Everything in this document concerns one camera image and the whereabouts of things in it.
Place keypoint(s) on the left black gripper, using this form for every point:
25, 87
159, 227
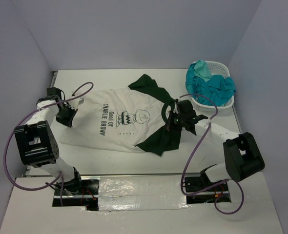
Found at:
68, 122

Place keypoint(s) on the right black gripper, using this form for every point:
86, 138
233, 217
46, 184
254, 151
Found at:
171, 124

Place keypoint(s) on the white and green t-shirt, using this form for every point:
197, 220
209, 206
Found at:
130, 119

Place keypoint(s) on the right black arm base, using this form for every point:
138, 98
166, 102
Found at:
195, 184

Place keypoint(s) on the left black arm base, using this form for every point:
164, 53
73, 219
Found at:
88, 188

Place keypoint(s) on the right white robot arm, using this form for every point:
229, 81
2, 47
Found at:
242, 157

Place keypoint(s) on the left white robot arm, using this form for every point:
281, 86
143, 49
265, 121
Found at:
37, 145

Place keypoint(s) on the teal t-shirt in basket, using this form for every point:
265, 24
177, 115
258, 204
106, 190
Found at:
218, 90

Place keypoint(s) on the white plastic laundry basket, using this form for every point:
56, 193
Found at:
215, 68

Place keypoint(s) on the silver tape sheet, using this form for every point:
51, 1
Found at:
140, 193

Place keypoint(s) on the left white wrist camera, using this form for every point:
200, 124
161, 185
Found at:
74, 104

